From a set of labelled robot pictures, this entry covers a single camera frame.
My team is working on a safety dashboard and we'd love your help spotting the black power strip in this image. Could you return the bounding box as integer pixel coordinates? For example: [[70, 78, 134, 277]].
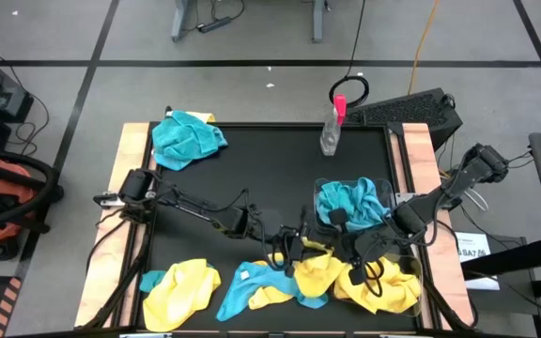
[[196, 16, 233, 35]]

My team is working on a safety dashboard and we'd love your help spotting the black hanging cable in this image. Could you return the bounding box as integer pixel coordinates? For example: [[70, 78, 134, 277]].
[[328, 0, 371, 110]]

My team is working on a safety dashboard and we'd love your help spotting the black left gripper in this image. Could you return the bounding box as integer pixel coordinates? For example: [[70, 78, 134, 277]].
[[244, 204, 312, 279]]

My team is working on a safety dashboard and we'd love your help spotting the black table frame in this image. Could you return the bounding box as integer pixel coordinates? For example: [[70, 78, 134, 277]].
[[119, 120, 478, 335]]

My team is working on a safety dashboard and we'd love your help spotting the orange shop vacuum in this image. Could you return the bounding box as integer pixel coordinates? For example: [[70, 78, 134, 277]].
[[0, 146, 66, 262]]

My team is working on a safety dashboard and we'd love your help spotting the white paper label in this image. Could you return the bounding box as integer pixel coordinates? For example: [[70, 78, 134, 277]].
[[453, 230, 501, 291]]

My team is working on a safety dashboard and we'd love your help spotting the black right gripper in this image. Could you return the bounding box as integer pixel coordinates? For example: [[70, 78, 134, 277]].
[[328, 207, 398, 287]]

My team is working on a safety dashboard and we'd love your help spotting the wooden table board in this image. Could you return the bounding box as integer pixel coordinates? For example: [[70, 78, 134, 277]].
[[73, 122, 152, 329], [400, 122, 474, 329]]

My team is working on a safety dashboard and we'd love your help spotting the yellow hanging cable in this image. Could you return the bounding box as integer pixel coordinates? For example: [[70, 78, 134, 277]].
[[407, 0, 441, 95]]

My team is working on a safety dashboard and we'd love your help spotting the clear spray bottle red trigger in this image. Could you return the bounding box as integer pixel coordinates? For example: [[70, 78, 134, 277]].
[[319, 94, 348, 157]]

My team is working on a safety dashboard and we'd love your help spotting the black computer tower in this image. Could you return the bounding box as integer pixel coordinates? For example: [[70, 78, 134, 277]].
[[345, 87, 464, 152]]

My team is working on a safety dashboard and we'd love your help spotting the clear plastic basket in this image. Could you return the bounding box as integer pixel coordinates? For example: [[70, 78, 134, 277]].
[[333, 253, 425, 318], [312, 177, 397, 235]]

